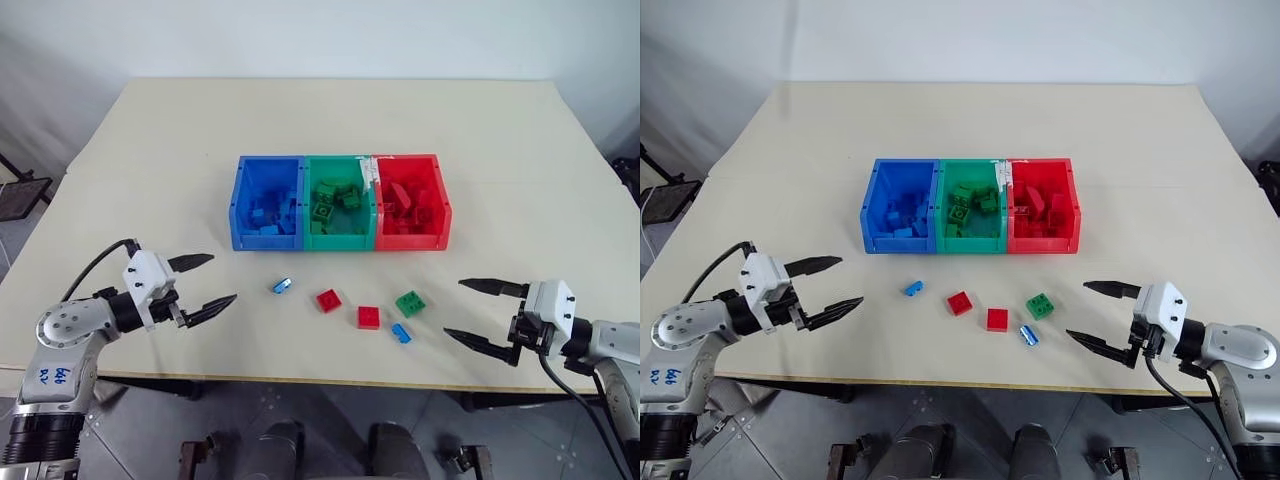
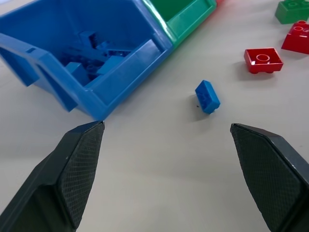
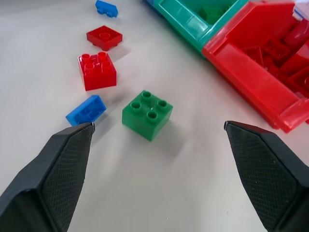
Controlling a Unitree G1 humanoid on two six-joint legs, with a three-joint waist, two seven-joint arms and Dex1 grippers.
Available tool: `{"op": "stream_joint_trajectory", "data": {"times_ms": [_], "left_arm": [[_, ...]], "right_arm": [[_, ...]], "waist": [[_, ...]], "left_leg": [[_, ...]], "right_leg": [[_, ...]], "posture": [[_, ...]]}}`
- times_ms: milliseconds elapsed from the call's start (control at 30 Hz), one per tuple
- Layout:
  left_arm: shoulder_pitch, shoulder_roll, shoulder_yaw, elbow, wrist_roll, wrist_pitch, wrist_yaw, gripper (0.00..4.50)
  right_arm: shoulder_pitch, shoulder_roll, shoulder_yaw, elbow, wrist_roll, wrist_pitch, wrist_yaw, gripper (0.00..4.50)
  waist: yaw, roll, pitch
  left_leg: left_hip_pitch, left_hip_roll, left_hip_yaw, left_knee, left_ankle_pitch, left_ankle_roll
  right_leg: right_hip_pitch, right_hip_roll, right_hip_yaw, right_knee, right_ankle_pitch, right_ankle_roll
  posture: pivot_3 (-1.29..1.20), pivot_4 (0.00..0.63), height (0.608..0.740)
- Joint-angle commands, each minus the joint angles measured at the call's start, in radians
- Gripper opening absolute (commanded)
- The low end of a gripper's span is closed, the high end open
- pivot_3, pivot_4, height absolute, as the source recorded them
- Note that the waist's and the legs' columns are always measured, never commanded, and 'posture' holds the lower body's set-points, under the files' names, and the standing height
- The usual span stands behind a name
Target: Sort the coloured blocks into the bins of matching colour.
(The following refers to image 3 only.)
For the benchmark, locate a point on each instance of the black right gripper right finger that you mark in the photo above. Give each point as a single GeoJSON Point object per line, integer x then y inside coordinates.
{"type": "Point", "coordinates": [268, 174]}

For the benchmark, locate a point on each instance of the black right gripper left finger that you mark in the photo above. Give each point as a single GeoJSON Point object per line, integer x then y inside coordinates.
{"type": "Point", "coordinates": [43, 174]}

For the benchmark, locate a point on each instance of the blue flat toy brick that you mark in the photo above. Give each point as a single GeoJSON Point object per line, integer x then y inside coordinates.
{"type": "Point", "coordinates": [85, 110]}

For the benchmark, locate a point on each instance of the red plastic storage bin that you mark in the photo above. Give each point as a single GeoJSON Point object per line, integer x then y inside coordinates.
{"type": "Point", "coordinates": [253, 72]}

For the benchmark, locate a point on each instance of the red bricks in bin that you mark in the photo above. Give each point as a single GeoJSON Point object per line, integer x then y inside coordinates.
{"type": "Point", "coordinates": [282, 60]}

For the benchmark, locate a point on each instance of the tall red toy brick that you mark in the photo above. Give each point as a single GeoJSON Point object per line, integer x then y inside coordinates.
{"type": "Point", "coordinates": [97, 72]}

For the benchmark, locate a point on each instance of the green square toy brick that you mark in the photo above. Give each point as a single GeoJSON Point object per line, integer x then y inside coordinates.
{"type": "Point", "coordinates": [146, 115]}

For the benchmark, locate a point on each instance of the flat red toy brick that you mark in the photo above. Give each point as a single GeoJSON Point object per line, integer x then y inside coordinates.
{"type": "Point", "coordinates": [104, 37]}

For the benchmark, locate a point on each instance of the white label card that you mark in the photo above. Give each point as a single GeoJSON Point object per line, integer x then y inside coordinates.
{"type": "Point", "coordinates": [300, 9]}

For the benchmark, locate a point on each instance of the green plastic storage bin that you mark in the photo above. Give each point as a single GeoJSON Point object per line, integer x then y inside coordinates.
{"type": "Point", "coordinates": [193, 21]}

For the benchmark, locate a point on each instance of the blue toy brick with wheels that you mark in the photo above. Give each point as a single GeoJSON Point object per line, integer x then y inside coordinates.
{"type": "Point", "coordinates": [106, 8]}

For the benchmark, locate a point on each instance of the blue plastic storage bin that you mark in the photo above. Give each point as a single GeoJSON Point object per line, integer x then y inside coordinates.
{"type": "Point", "coordinates": [150, 4]}

